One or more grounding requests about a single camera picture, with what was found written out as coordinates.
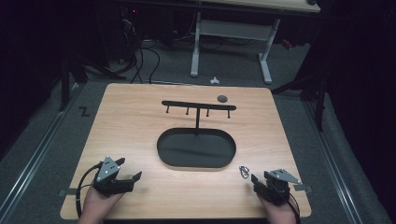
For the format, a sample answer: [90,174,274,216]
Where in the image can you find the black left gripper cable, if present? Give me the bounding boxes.
[75,161,105,219]

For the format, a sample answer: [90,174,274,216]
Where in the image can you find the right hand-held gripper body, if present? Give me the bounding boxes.
[253,168,303,207]

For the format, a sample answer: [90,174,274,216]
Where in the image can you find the black floor cables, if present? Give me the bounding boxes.
[122,18,162,85]

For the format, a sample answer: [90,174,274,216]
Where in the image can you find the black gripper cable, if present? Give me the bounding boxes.
[270,182,303,224]
[75,161,105,219]

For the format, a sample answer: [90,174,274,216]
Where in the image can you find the black metal stand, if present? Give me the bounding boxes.
[271,62,330,132]
[57,46,127,112]

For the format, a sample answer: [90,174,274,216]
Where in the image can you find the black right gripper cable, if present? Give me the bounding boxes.
[270,182,303,224]

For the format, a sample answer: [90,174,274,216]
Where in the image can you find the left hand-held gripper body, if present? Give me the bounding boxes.
[92,156,135,198]

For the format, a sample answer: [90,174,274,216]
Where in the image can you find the small metal key ring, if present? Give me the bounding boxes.
[238,165,251,180]

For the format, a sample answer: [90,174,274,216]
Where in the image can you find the person's left hand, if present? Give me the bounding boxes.
[78,186,125,224]

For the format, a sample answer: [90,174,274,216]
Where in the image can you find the desk with white legs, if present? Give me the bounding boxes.
[189,0,321,86]

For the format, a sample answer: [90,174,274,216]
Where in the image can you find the person's right hand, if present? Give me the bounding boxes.
[256,193,297,224]

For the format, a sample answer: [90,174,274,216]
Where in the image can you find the metal floor rail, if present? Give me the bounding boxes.
[0,81,87,218]
[303,99,363,224]

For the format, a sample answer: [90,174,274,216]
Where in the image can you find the black hook rack with tray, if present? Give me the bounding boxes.
[156,100,237,169]

